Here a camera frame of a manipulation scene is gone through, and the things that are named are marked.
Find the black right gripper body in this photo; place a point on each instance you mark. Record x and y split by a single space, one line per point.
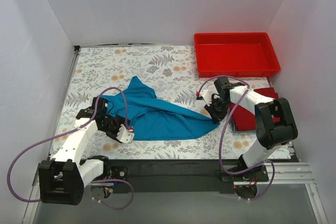
214 108

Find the teal blue t shirt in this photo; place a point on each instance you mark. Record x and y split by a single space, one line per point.
157 120

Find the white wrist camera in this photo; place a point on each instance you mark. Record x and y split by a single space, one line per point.
125 135
204 95

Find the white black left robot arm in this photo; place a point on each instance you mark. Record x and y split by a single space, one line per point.
63 178

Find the floral patterned table mat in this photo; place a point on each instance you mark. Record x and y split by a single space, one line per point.
171 72

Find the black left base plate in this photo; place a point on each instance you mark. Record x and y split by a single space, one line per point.
118 172

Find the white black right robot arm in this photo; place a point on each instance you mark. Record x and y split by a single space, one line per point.
274 122

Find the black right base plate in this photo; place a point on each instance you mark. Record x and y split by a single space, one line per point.
258 174

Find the folded red t shirt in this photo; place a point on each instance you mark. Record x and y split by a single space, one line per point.
243 120

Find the red plastic tray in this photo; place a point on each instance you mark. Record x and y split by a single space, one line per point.
235 54

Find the aluminium front rail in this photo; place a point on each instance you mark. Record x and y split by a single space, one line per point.
281 173

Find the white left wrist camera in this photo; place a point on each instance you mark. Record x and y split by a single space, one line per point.
125 135

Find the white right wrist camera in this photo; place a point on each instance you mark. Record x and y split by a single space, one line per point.
204 95

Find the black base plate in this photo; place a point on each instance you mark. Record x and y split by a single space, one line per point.
118 172
258 174

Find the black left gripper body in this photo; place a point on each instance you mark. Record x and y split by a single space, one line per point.
115 128

